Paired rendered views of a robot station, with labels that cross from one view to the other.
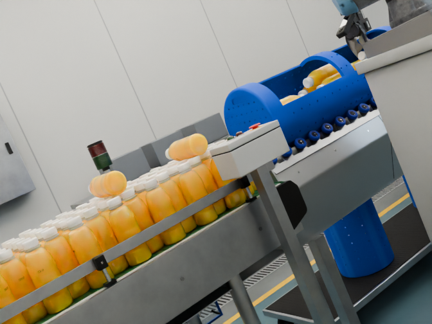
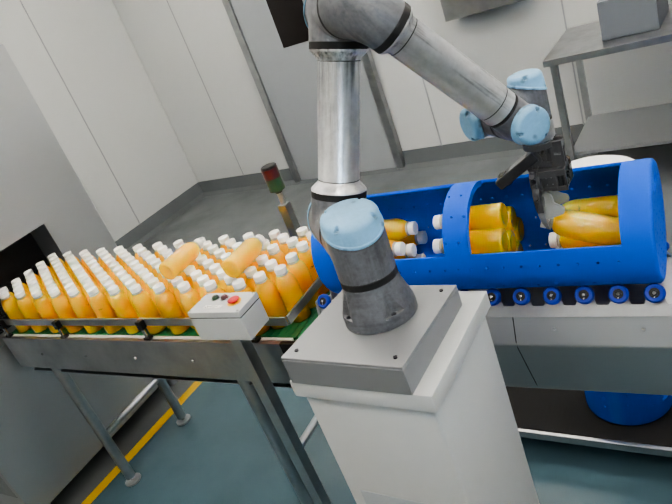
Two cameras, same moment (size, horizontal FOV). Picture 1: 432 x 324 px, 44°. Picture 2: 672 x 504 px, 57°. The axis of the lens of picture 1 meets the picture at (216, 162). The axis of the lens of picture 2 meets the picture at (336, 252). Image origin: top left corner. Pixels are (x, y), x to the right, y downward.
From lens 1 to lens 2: 226 cm
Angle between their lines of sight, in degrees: 68
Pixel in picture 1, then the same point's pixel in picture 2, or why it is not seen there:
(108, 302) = (146, 347)
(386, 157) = (511, 363)
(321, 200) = not seen: hidden behind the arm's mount
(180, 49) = not seen: outside the picture
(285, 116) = (332, 275)
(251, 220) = not seen: hidden behind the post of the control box
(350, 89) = (453, 275)
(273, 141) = (232, 327)
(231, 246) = (233, 362)
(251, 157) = (210, 330)
